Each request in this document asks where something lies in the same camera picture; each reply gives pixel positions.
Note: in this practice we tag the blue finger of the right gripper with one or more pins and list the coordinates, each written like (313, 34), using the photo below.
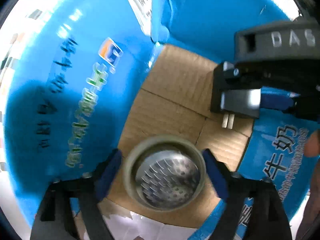
(279, 108)
(285, 75)

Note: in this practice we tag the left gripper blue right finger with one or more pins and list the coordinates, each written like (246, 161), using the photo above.
(233, 189)

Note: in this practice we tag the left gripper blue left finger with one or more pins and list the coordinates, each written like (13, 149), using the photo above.
(94, 187)

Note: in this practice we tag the grey power adapter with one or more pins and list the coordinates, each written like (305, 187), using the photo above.
(231, 98)

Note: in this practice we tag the metal strainer cup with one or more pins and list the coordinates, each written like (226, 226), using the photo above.
(164, 173)

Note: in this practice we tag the right hand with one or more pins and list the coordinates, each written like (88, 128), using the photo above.
(312, 145)

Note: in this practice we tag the blue cardboard milk box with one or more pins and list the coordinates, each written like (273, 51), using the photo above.
(77, 80)

